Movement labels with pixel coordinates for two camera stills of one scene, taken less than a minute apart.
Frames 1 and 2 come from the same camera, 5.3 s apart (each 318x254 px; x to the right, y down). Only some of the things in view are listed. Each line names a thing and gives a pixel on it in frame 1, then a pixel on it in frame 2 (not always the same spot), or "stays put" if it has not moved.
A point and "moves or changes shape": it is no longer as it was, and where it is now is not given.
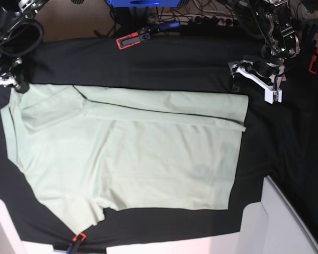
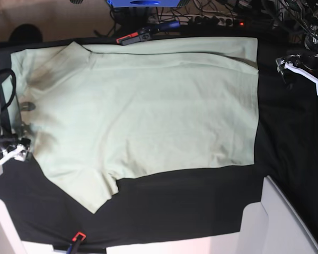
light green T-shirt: (82, 150) moves or changes shape
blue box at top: (143, 3) stays put
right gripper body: (266, 66) -> (314, 58)
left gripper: (10, 66) -> (21, 146)
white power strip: (200, 19) stays put
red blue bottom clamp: (73, 248) stays put
